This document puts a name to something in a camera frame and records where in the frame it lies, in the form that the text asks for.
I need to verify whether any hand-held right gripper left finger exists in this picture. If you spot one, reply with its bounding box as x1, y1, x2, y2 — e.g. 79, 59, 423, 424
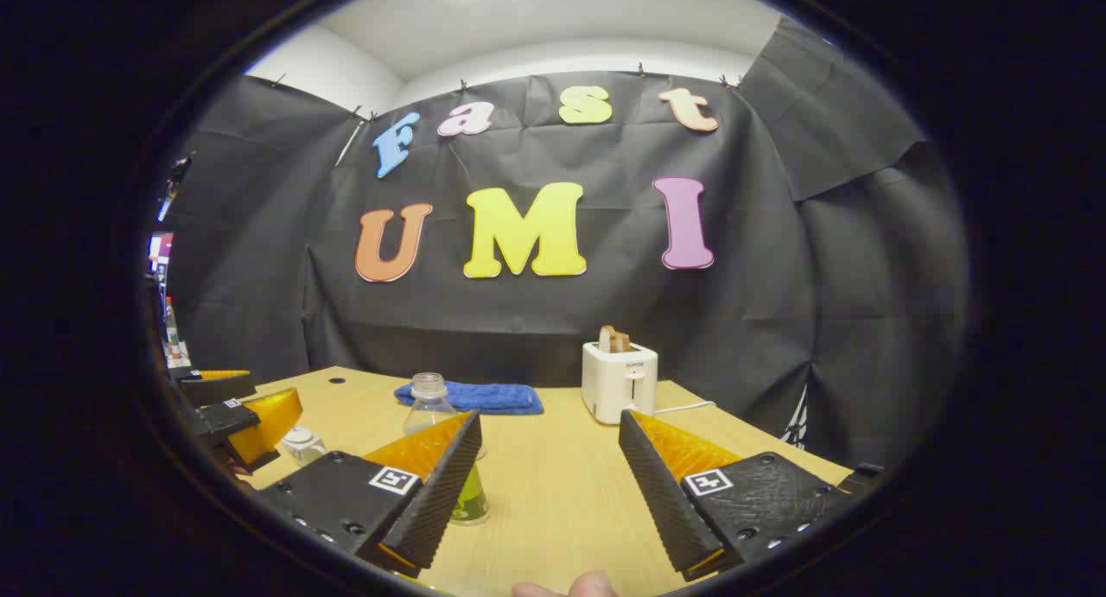
257, 410, 483, 579

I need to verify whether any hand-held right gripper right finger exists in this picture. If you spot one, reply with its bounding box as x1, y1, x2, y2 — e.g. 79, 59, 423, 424
618, 410, 865, 582

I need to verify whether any white teacup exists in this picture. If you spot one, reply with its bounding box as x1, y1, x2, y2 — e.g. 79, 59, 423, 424
281, 437, 328, 467

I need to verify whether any clear water bottle green label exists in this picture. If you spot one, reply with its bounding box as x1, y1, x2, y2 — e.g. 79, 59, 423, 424
403, 372, 490, 527

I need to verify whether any blue folded towel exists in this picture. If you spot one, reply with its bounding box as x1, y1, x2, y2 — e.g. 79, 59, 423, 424
394, 381, 545, 416

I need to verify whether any white toaster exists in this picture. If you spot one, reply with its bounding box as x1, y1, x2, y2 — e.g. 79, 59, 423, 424
582, 341, 658, 425

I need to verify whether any black backdrop cloth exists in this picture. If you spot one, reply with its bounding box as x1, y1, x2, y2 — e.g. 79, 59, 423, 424
164, 18, 970, 470

